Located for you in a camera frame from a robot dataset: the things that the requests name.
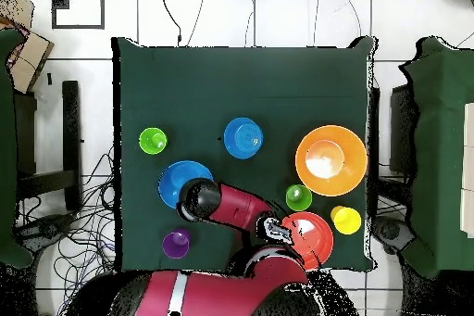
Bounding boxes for small light blue bowl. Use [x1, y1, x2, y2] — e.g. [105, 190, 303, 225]
[223, 117, 265, 160]

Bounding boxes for large blue bowl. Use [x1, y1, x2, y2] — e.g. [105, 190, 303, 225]
[157, 160, 215, 210]

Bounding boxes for dark green tablecloth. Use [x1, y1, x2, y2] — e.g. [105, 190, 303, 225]
[111, 36, 379, 272]

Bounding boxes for smooth green cup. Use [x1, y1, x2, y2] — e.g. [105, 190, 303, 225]
[284, 183, 313, 212]

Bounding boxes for ridged green cup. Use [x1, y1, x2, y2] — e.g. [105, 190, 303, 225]
[138, 127, 168, 156]

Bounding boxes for purple cup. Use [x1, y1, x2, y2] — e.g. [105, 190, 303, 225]
[161, 227, 192, 260]

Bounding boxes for red-orange bowl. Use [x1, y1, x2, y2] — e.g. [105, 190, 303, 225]
[281, 210, 334, 272]

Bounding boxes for large yellow-orange bowl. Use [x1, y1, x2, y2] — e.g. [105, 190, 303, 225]
[294, 124, 368, 197]

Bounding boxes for yellow cup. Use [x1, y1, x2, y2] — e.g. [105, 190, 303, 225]
[330, 205, 363, 236]

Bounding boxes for black equipment cabinet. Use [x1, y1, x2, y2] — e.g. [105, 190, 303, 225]
[388, 83, 419, 176]

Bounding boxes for grey black stand base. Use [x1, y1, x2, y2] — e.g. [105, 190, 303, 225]
[371, 215, 418, 256]
[16, 211, 77, 254]

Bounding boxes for green cloth side table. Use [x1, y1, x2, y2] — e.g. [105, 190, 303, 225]
[398, 36, 474, 280]
[0, 28, 34, 269]

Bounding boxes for cardboard box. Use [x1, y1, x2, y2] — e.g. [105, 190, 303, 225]
[0, 0, 55, 95]

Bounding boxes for white boxes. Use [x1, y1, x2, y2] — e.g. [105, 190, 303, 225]
[459, 102, 474, 239]

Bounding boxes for black floor cable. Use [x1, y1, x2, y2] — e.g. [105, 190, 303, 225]
[156, 0, 183, 47]

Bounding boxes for black stand frame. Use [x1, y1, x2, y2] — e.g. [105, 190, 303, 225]
[14, 79, 83, 213]
[368, 86, 381, 217]

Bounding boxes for tangle of floor cables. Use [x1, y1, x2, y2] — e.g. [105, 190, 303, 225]
[14, 145, 123, 316]

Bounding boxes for black square floor frame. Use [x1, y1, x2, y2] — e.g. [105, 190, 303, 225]
[50, 0, 106, 31]

